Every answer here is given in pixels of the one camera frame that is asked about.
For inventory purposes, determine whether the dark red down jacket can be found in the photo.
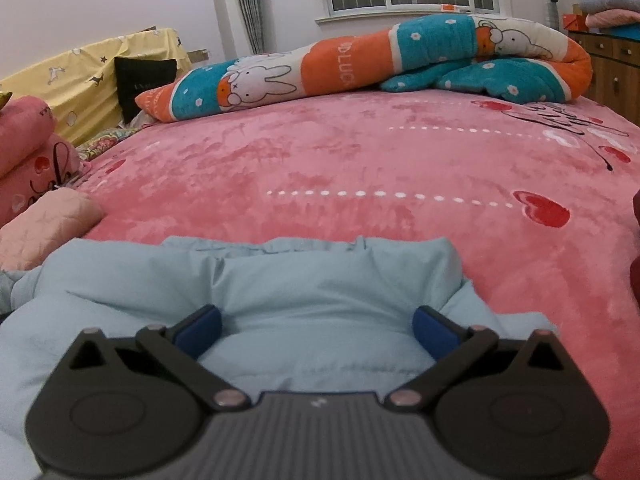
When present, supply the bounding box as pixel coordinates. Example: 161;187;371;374
629;187;640;297

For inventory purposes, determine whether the pink heart print bed blanket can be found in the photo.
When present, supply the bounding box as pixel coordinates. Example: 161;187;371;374
0;85;640;480

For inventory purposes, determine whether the yellow star print cloth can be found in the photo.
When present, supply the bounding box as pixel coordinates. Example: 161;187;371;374
0;27;191;147

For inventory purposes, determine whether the black cushion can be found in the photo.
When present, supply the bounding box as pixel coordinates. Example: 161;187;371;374
114;56;178;123

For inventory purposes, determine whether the light blue down jacket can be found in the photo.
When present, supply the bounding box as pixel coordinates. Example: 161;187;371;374
0;235;558;480

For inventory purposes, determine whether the floral patterned cloth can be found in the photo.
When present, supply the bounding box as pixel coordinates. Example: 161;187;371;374
75;126;143;162

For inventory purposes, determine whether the pink quilted cloth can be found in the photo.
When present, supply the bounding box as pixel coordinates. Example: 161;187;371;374
0;190;106;272

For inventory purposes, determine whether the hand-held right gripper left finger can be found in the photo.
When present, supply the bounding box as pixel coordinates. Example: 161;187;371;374
67;305;252;413

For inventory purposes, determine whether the pink folded blanket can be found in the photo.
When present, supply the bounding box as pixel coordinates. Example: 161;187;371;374
585;9;640;30

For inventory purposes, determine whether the teal folded cloth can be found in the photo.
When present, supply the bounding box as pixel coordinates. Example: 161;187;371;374
592;26;640;40

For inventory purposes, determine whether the rabbit print rolled quilt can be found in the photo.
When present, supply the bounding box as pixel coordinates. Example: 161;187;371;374
135;12;593;123

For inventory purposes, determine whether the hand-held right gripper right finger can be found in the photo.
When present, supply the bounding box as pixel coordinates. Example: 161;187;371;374
385;306;576;413

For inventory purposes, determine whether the wooden cabinet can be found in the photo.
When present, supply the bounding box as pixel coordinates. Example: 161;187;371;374
567;30;640;116

